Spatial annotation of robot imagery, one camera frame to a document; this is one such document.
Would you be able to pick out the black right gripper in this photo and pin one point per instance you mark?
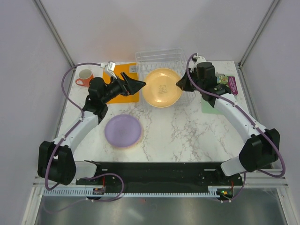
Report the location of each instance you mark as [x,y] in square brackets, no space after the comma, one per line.
[183,83]

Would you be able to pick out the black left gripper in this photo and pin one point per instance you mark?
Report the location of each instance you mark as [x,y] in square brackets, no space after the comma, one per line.
[128,86]

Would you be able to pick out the purple plate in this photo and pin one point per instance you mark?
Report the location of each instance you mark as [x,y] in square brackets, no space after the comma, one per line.
[123,130]

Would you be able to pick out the light yellow plate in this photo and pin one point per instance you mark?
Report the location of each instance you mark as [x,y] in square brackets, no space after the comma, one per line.
[136,145]

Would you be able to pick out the pink plate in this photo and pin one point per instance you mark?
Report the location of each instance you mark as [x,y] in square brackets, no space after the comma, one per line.
[138,140]

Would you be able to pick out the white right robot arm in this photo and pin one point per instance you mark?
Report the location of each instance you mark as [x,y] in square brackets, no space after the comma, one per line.
[261,145]

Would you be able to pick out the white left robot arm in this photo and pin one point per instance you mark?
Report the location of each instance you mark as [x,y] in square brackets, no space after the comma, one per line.
[55,160]

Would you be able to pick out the orange cutting mat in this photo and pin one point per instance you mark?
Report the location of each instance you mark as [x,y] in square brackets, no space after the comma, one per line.
[131,70]

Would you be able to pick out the green cutting mat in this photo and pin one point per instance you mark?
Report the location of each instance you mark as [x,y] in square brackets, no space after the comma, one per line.
[208,109]

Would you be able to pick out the orange ceramic mug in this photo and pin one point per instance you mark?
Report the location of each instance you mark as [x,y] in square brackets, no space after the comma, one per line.
[85,76]

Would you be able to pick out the purple children's book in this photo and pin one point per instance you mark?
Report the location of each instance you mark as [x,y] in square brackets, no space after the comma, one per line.
[229,81]

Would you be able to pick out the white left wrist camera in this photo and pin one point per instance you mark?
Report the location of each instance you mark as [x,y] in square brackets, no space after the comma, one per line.
[109,68]

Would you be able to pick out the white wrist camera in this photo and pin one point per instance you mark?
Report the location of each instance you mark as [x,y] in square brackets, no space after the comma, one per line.
[109,68]
[198,59]

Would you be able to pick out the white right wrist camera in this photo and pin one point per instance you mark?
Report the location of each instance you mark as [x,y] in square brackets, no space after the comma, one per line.
[198,59]

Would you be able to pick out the clear wire dish rack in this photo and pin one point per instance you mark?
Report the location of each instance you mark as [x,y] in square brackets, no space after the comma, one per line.
[174,59]

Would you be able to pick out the right aluminium frame post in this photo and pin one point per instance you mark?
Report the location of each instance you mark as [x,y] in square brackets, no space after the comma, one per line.
[259,31]

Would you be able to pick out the aluminium frame post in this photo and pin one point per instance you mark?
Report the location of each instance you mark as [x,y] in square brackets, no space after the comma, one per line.
[47,19]
[259,31]

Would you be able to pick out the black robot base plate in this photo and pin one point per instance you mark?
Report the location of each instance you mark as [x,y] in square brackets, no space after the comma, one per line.
[159,176]

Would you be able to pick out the left aluminium frame post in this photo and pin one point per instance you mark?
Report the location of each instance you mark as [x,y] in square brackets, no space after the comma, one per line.
[47,19]

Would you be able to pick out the white cable duct strip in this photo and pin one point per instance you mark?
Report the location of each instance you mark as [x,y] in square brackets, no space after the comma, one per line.
[99,191]

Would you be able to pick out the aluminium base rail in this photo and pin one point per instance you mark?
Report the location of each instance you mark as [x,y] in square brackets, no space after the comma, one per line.
[253,180]

